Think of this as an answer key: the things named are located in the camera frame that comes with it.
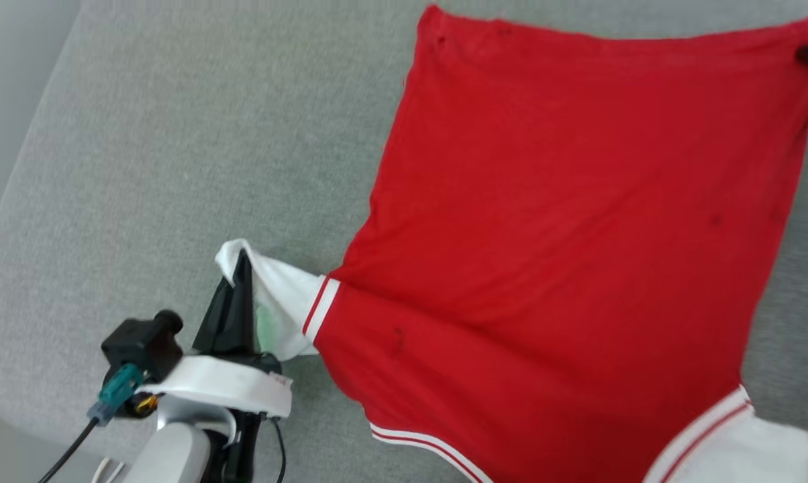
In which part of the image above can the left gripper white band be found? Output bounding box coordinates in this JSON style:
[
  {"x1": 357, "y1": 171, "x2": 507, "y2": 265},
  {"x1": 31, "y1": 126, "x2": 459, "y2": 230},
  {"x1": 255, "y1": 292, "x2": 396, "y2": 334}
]
[{"x1": 138, "y1": 250, "x2": 295, "y2": 421}]

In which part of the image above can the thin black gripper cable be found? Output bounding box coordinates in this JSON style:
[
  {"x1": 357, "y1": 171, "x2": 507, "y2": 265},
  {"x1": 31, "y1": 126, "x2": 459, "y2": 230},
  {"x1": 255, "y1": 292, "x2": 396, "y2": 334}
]
[{"x1": 270, "y1": 415, "x2": 289, "y2": 483}]

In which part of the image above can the black camera cable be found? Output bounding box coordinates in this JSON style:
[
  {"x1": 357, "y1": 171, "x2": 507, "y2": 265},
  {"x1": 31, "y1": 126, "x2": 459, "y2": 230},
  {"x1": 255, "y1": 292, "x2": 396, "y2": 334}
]
[{"x1": 37, "y1": 416, "x2": 101, "y2": 483}]

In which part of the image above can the teal camera cable connector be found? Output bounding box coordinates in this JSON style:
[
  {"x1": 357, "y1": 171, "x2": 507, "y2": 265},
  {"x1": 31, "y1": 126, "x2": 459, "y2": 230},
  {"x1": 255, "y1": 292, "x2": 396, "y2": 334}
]
[{"x1": 87, "y1": 362, "x2": 146, "y2": 427}]

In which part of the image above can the red and white jersey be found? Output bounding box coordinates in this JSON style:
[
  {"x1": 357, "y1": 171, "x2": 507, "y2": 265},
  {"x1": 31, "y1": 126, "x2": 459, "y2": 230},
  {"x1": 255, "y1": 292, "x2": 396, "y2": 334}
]
[{"x1": 215, "y1": 3, "x2": 808, "y2": 483}]

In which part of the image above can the grey fabric sofa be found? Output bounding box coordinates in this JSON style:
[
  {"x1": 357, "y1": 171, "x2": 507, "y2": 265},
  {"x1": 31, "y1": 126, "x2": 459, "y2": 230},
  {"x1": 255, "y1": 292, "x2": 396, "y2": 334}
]
[{"x1": 0, "y1": 0, "x2": 808, "y2": 483}]

